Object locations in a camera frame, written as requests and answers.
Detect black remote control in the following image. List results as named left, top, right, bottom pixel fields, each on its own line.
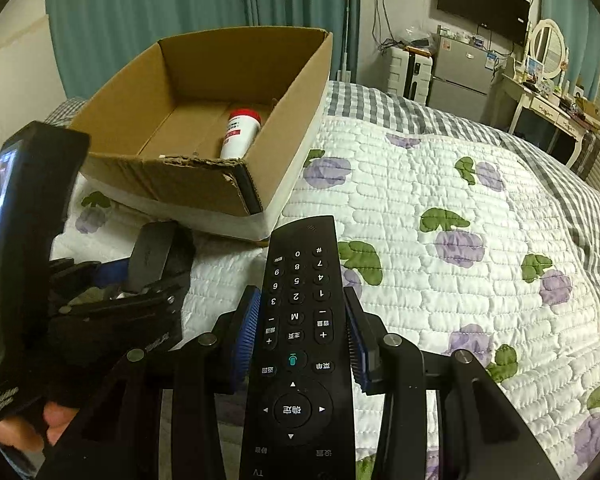
left=238, top=215, right=356, bottom=480

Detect person's left hand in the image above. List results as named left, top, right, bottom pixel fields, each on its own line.
left=0, top=400, right=81, bottom=461

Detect dark suitcase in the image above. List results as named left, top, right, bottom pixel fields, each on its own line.
left=564, top=131, right=600, bottom=179

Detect cardboard box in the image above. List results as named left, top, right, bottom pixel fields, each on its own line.
left=67, top=26, right=334, bottom=242

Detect oval vanity mirror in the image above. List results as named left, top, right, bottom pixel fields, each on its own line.
left=528, top=19, right=570, bottom=81

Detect small black case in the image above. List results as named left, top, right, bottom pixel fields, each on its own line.
left=129, top=222, right=197, bottom=294

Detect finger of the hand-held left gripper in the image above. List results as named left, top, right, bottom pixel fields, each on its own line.
left=50, top=270, right=193, bottom=361
left=50, top=257, right=133, bottom=295

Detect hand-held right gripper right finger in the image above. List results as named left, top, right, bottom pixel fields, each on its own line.
left=342, top=286, right=561, bottom=480

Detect silver refrigerator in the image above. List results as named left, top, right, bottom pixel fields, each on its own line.
left=427, top=33, right=497, bottom=124

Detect floral white quilt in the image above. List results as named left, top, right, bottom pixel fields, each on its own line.
left=50, top=110, right=600, bottom=480

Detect white dressing table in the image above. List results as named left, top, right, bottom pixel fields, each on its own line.
left=501, top=71, right=600, bottom=171

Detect grey checked bedsheet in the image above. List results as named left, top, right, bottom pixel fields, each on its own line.
left=42, top=80, right=600, bottom=311

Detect wall-mounted black television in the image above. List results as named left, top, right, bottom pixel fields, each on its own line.
left=437, top=0, right=531, bottom=45

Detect white suitcase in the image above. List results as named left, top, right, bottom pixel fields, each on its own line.
left=385, top=45, right=435, bottom=106

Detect hanging black cables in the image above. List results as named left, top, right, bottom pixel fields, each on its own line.
left=371, top=0, right=398, bottom=57

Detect teal curtain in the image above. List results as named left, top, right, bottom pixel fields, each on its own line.
left=539, top=0, right=600, bottom=103
left=45, top=0, right=362, bottom=102

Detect white pole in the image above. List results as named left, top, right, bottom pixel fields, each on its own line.
left=341, top=0, right=355, bottom=82

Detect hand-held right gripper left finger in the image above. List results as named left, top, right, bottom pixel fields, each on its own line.
left=42, top=285, right=263, bottom=480

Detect white bottle with red cap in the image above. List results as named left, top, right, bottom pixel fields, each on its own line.
left=219, top=109, right=262, bottom=160

